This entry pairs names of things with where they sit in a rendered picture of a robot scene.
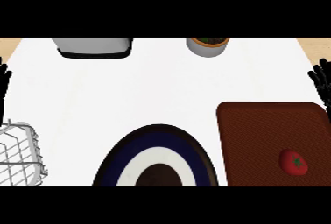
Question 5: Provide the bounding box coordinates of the brown tray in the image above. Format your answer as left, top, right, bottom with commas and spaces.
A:
215, 101, 331, 187

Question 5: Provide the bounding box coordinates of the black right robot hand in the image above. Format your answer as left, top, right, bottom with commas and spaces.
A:
306, 58, 331, 123

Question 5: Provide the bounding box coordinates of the red tomato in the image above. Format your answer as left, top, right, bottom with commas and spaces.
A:
278, 148, 311, 177

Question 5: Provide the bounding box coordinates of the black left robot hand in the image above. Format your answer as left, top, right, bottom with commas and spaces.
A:
0, 57, 14, 127

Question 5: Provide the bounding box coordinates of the blue and white ringed plate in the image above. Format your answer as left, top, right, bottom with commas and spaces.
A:
91, 123, 221, 187

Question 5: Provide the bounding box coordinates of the grey plant pot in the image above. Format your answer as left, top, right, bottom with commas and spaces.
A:
185, 38, 233, 58

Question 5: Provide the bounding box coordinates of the white wire basket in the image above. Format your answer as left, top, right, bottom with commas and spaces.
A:
0, 118, 49, 187

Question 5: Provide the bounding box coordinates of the grey appliance with black base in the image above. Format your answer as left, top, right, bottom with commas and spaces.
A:
51, 38, 135, 60

